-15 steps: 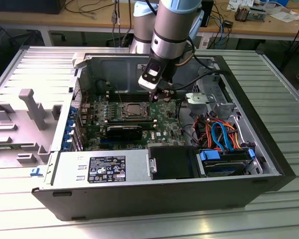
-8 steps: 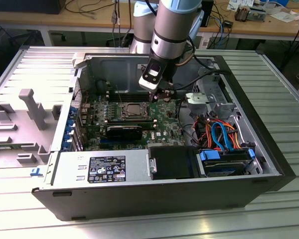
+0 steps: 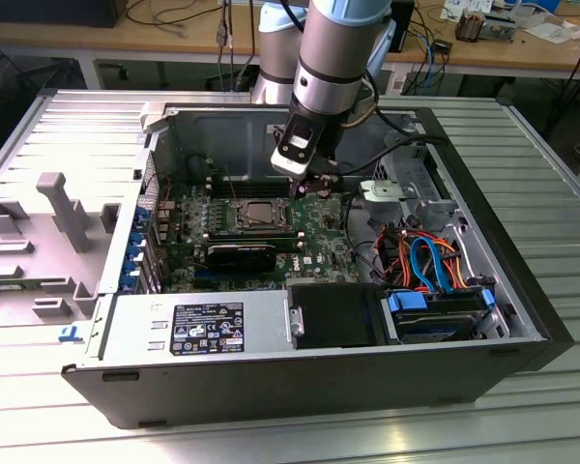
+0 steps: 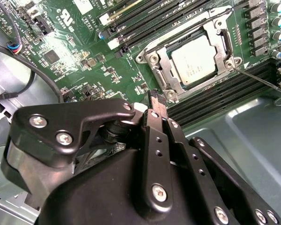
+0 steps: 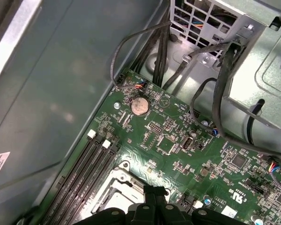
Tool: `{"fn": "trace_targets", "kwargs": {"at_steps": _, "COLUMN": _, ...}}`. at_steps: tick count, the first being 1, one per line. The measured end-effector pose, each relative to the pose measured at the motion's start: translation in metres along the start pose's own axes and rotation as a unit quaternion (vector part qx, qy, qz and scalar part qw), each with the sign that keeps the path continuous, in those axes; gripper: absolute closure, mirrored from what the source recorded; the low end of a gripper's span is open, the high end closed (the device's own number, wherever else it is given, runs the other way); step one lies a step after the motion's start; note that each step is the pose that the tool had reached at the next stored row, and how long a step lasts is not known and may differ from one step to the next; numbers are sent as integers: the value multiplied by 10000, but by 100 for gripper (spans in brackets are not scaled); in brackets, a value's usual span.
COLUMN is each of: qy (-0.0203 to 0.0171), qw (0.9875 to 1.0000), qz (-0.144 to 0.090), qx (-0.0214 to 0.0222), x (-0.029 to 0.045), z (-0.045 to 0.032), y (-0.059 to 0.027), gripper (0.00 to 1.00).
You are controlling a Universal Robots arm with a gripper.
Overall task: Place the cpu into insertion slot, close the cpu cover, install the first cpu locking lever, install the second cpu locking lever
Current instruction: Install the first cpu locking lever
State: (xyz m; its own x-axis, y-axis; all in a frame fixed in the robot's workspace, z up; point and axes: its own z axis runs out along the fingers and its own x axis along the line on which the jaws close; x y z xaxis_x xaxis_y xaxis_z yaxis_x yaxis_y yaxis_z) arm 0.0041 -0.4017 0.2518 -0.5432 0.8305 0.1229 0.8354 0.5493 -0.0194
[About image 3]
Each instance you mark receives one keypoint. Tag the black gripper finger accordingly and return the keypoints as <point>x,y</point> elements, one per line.
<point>326,182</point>
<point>296,189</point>

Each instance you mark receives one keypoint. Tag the metal locking lever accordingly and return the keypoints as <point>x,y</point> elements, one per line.
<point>231,183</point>

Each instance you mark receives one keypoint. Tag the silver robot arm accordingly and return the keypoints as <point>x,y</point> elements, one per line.
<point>328,58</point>

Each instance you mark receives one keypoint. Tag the green motherboard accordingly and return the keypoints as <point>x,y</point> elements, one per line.
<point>319,246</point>

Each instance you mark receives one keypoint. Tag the black graphics card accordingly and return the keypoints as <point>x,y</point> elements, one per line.
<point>241,258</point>

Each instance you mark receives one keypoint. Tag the tall black box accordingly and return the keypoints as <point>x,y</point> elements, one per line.
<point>406,24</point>

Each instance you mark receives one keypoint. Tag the small black box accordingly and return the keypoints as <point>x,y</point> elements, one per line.
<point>442,46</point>

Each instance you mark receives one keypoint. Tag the grey case latch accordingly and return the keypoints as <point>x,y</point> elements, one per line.
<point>150,118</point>

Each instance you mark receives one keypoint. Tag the brown metal heatsink block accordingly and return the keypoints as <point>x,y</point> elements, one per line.
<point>468,26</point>

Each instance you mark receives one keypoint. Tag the blue expansion card retainer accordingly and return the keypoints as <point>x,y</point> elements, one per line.
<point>135,251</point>

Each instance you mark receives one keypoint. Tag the white printed papers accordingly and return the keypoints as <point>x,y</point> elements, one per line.
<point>464,7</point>

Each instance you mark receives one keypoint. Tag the hard disk in blue carrier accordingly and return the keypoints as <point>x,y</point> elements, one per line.
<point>435,326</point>

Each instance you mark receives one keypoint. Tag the grey electronic device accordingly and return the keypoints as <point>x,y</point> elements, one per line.
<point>498,29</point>

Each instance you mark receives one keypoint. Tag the black PC case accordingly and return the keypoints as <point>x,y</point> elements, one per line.
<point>270,386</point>

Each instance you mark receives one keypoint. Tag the silver power supply unit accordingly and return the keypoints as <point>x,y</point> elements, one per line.
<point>135,333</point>

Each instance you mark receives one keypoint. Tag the wooden desk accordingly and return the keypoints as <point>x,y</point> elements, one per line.
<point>125,41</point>

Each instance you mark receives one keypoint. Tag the white paper sheets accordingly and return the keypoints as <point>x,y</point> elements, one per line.
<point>556,31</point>

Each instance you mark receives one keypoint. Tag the blue plastic clip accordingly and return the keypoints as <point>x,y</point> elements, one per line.
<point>70,332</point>

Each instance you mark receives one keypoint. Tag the grey parts rack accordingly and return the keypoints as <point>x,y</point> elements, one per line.
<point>34,251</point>

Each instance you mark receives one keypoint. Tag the black monitor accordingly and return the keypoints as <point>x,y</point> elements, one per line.
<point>53,12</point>

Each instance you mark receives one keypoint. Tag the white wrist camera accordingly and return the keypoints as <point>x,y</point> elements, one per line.
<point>297,150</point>

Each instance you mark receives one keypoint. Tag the silver metal bracket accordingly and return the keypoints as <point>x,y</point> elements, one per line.
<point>386,191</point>

